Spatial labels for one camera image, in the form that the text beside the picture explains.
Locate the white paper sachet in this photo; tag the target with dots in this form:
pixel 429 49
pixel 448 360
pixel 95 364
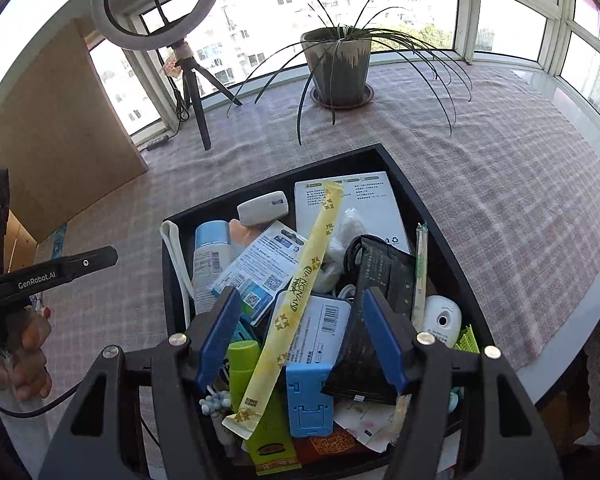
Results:
pixel 365 417

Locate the long yellow chopstick packet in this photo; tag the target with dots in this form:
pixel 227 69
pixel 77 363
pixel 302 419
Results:
pixel 300 290

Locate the brown pot saucer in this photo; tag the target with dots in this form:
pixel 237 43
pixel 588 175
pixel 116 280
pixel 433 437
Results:
pixel 367 96

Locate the grey plant pot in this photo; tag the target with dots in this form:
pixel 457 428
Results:
pixel 337 67

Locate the person's left hand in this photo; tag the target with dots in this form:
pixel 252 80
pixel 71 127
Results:
pixel 30 330

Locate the white round device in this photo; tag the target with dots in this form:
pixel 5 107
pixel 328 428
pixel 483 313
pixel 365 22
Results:
pixel 437 310

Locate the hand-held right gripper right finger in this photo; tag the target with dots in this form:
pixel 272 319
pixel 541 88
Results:
pixel 386 342

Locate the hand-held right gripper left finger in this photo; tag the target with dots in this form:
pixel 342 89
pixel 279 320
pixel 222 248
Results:
pixel 220 340

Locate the black rectangular tray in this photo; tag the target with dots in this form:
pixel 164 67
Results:
pixel 416 201

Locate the white bead cluster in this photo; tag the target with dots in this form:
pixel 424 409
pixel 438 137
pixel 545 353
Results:
pixel 215 404

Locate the small white oval case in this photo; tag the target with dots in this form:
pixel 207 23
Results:
pixel 262 207

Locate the white bottle blue cap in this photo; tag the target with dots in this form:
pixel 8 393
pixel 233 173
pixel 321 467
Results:
pixel 210 260

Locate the crumpled white plastic bag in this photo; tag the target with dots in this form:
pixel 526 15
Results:
pixel 347 225

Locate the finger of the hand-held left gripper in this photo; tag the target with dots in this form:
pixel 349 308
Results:
pixel 55 274

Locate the green spiked plastic piece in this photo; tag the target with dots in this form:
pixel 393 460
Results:
pixel 467 342

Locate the blue patterned strip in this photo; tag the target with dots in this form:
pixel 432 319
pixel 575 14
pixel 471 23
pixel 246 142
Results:
pixel 58 240

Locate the orange printed packet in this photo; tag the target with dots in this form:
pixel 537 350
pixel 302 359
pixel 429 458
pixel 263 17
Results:
pixel 330 445

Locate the long-leaved green plant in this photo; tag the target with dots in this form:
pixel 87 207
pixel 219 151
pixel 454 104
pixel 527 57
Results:
pixel 415 42

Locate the flat white printed box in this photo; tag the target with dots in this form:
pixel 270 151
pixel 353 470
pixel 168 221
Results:
pixel 375 200

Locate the brown cardboard box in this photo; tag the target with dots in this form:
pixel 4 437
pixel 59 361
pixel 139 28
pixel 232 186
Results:
pixel 21 245

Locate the green printed box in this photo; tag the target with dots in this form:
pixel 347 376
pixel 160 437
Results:
pixel 272 440

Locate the black plain foil packet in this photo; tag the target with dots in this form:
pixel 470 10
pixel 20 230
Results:
pixel 355 360

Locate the thin green white chopstick sleeve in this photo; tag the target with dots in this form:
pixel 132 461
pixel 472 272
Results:
pixel 421 270

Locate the blue white card packet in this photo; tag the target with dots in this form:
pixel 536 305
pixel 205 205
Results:
pixel 265 265

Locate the white window frame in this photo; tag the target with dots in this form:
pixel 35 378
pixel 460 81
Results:
pixel 464 20

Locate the blue plastic phone stand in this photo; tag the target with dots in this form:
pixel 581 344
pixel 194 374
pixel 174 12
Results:
pixel 307 385

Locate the peach coloured pad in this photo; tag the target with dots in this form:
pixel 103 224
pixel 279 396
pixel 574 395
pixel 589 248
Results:
pixel 242 235

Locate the black tripod stand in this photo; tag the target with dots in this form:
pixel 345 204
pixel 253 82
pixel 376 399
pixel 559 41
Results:
pixel 190 85

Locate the brown cardboard board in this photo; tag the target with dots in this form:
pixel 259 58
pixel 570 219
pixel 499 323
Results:
pixel 55 125

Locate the green plastic tube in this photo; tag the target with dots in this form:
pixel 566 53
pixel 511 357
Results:
pixel 242 370

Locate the black printed foil packet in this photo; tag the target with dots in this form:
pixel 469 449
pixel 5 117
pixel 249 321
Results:
pixel 385 270

